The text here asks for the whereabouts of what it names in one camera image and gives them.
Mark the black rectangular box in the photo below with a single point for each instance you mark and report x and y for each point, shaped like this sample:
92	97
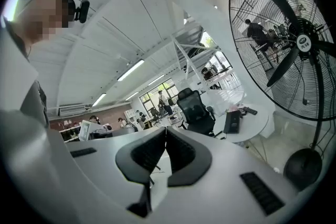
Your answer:
232	122

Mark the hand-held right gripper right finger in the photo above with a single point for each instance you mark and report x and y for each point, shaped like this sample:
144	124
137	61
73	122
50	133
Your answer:
193	161

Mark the white metal staircase frame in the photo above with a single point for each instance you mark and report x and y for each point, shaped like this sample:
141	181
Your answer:
194	47

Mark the long ceiling tube light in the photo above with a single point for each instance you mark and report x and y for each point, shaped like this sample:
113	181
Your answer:
156	80
99	99
130	70

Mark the black head-worn camera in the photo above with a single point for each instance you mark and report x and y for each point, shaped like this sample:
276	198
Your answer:
82	11

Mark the person's upper body white shirt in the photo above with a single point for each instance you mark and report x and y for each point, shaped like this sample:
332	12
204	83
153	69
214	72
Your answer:
15	78

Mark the white wall air conditioner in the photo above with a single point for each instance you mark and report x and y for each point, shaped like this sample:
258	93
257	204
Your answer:
71	110

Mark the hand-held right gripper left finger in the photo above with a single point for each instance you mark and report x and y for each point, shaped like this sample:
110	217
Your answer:
131	158

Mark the black-framed window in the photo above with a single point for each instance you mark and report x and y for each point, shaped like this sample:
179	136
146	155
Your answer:
157	95

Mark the large black standing fan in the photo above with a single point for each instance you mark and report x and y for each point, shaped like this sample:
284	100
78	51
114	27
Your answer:
302	42

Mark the black remote control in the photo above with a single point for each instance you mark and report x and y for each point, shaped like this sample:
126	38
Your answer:
249	110

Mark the white desktop monitor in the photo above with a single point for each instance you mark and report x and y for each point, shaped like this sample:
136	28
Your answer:
86	130

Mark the round white table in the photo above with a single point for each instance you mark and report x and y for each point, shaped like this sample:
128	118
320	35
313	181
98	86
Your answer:
252	123

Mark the black mesh office chair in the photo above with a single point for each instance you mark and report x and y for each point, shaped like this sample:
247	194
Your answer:
195	110

